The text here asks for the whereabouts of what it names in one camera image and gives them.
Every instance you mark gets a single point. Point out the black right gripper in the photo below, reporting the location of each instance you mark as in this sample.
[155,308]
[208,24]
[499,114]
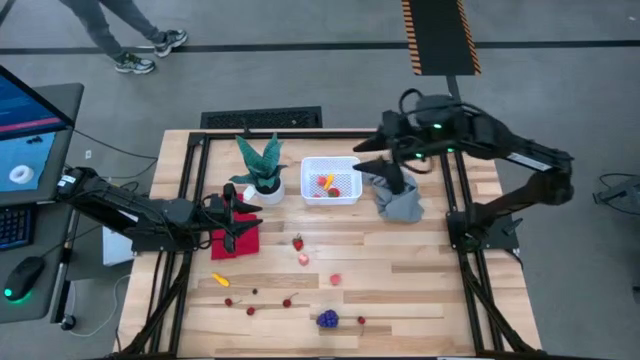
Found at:
[400,137]

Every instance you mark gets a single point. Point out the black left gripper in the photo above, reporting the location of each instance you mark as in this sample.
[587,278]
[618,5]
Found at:
[216,212]

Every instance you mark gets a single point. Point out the small red strawberry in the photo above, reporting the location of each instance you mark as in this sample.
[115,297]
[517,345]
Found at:
[298,243]

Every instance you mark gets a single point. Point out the yellow banana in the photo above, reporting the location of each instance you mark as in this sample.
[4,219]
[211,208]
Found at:
[220,280]
[328,181]

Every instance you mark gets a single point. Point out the pale pink faceted ball fruit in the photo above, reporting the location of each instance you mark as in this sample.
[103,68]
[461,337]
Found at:
[303,259]

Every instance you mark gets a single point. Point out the red cherry with stem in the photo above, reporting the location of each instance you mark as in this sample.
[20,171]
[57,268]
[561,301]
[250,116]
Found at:
[250,311]
[361,320]
[287,302]
[228,302]

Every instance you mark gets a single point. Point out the purple grape bunch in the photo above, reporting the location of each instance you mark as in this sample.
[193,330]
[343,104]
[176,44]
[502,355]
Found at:
[327,318]

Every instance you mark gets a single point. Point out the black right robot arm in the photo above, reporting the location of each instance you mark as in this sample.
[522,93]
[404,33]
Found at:
[530,160]

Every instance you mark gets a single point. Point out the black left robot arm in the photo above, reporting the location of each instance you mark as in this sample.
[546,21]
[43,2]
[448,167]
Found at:
[125,212]

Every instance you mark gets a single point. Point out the red folded cloth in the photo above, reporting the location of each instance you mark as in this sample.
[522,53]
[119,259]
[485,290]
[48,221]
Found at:
[247,247]

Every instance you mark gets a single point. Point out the white perforated plastic basket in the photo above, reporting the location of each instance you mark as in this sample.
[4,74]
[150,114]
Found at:
[345,167]

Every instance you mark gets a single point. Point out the snake plant in white pot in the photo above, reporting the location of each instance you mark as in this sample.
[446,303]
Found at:
[265,170]

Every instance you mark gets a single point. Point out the grey crumpled cloth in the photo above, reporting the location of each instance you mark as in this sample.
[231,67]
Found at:
[400,207]

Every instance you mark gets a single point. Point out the black floor vent grille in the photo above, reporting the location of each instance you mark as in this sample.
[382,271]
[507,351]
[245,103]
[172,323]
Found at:
[260,118]

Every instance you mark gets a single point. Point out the white box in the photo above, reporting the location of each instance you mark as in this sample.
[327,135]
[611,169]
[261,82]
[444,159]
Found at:
[117,247]

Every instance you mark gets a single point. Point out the black mat with orange stripes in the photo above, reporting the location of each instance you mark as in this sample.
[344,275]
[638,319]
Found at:
[440,35]

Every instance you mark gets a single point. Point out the grey computer desk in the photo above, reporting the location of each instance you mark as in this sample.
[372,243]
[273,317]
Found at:
[70,100]

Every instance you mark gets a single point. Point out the black computer mouse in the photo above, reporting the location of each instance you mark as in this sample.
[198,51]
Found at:
[25,277]

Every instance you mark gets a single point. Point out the black backlit keyboard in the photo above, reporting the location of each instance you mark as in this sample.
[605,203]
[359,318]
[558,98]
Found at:
[12,227]

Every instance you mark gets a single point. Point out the person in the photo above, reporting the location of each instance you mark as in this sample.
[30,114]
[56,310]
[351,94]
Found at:
[100,30]

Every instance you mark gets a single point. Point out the computer monitor with blue screen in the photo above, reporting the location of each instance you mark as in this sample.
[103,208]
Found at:
[25,110]

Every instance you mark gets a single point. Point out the black metal table frame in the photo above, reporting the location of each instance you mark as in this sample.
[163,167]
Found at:
[300,135]

